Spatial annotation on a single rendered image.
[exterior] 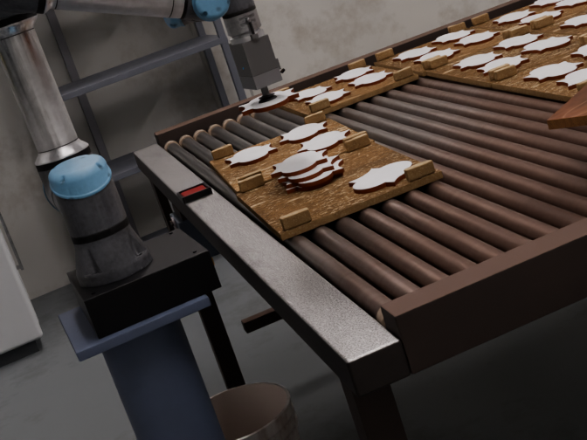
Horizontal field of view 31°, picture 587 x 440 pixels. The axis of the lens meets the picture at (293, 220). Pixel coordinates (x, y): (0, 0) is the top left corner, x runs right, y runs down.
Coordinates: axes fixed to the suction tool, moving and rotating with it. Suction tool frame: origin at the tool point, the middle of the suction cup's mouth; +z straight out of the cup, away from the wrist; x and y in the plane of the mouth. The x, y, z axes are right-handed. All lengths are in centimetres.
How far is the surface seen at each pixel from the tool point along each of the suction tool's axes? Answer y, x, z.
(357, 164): -7.4, -12.6, 18.4
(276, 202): -8.9, 8.7, 18.3
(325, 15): 313, -162, 26
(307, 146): 21.4, -14.1, 17.3
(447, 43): 78, -93, 18
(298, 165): -3.7, -0.6, 14.2
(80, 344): -21, 59, 25
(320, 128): 33.5, -23.6, 17.3
